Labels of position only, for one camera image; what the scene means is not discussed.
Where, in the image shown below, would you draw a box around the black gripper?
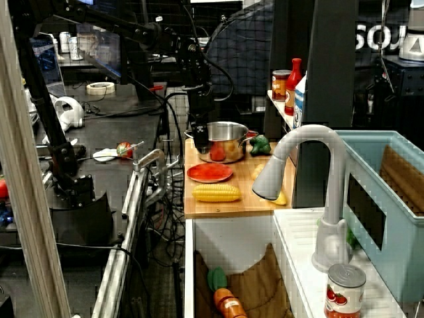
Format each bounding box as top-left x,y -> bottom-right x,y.
187,86 -> 214,154

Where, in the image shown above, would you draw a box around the yellow toy corn cob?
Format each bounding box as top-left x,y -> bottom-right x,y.
191,184 -> 242,203

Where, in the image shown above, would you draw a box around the red plate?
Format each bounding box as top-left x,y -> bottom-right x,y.
186,162 -> 234,184

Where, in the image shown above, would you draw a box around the silver metal pot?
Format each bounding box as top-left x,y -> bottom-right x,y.
184,121 -> 250,164

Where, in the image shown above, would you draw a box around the metal c-clamp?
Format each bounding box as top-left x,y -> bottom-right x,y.
131,141 -> 182,200

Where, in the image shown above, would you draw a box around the green toy broccoli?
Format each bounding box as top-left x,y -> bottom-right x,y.
249,134 -> 272,157

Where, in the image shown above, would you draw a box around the orange toy croissant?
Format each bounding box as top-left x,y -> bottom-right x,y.
250,164 -> 266,182

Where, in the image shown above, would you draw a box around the wooden countertop board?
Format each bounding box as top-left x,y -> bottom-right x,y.
184,138 -> 297,219

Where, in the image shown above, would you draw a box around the red toy tomato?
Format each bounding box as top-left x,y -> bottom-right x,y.
116,142 -> 134,160

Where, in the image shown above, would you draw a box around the white kitchen shelf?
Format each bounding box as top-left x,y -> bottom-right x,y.
266,89 -> 296,131

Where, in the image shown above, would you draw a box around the brown soup can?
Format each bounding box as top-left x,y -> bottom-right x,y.
272,69 -> 293,103

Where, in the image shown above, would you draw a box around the black mesh net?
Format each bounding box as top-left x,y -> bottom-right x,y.
205,5 -> 276,97

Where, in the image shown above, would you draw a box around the yellow banana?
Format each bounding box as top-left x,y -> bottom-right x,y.
270,189 -> 288,206

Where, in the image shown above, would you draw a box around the red ketchup bottle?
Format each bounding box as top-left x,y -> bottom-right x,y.
284,58 -> 304,117

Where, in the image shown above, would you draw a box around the blue white milk carton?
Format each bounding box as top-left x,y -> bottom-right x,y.
293,74 -> 307,130

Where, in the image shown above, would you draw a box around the masking tape roll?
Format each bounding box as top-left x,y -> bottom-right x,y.
85,81 -> 117,96

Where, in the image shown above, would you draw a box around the white headset device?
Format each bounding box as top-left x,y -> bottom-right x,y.
52,96 -> 85,133

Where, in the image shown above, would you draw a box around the grey toy faucet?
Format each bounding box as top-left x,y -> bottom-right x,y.
252,124 -> 352,274

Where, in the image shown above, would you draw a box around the black kitchen pillar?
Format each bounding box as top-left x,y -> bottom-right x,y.
293,0 -> 360,209

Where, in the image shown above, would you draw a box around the white toy kitchen sink unit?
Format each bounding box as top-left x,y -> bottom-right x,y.
184,207 -> 409,318

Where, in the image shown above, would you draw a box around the silver soda can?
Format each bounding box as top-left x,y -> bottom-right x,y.
68,36 -> 84,62
59,31 -> 72,54

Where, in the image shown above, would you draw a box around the brown cloth in sink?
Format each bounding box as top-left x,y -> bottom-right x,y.
194,243 -> 294,318

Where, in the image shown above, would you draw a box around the orange toy carrot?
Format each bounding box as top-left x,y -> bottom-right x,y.
207,266 -> 249,318

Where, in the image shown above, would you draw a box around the open laptop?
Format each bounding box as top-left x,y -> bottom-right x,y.
28,34 -> 68,99

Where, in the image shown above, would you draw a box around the green toy grapes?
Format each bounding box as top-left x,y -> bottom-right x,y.
345,227 -> 361,250

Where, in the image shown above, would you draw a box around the brown cloth in bin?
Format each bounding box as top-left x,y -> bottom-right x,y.
379,144 -> 424,218

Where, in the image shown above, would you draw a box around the tomato can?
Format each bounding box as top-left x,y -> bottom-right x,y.
323,263 -> 368,318

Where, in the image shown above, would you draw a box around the light blue plastic bin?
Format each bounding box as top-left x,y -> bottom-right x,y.
333,130 -> 424,304

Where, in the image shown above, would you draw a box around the aluminium frame rail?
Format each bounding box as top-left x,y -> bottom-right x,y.
91,165 -> 150,318

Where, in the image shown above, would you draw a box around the light wooden post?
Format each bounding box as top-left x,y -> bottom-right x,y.
0,0 -> 72,318

